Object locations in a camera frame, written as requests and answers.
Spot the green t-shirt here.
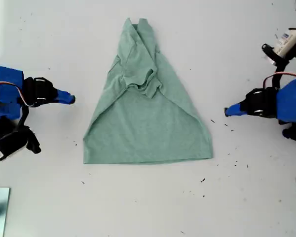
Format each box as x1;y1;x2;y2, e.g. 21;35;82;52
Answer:
82;17;214;165

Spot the white and black camera box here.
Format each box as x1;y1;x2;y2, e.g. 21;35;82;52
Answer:
261;27;296;66

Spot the red white servo wire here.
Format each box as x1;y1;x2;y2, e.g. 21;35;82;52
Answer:
263;70;296;90
0;63;30;107

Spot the black camera stalk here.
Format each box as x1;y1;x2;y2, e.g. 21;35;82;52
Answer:
14;105;31;134
272;59;291;89

